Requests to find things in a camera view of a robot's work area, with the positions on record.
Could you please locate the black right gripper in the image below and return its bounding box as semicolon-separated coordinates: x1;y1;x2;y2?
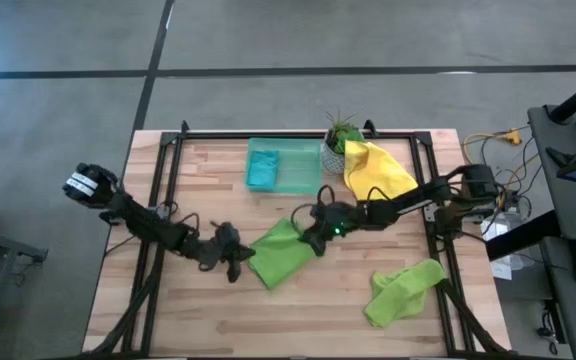
300;201;367;258

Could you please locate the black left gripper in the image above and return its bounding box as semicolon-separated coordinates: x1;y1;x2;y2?
198;223;257;284

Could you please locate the translucent teal plastic bin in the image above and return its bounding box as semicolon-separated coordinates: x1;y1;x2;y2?
244;137;323;195

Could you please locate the teal microfiber towel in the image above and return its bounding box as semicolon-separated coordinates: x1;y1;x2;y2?
246;149;280;190

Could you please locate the yellow microfiber towel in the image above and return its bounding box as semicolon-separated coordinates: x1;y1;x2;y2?
342;139;419;201

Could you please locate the lime green microfiber towel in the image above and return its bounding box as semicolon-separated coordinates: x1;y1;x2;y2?
363;258;448;329

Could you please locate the plant in patterned pot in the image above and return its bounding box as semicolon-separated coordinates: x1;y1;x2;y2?
319;109;365;175

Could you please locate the white box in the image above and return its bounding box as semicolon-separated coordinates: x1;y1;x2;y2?
480;217;515;281

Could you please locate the grey side desk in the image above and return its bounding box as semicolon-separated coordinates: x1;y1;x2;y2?
527;102;576;360

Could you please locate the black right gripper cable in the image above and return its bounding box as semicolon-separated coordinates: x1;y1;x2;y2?
289;184;338;231

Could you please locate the black metal table frame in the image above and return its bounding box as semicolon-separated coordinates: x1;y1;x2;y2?
83;118;513;359

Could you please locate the yellow floor cable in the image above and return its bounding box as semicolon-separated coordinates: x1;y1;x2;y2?
461;127;542;176

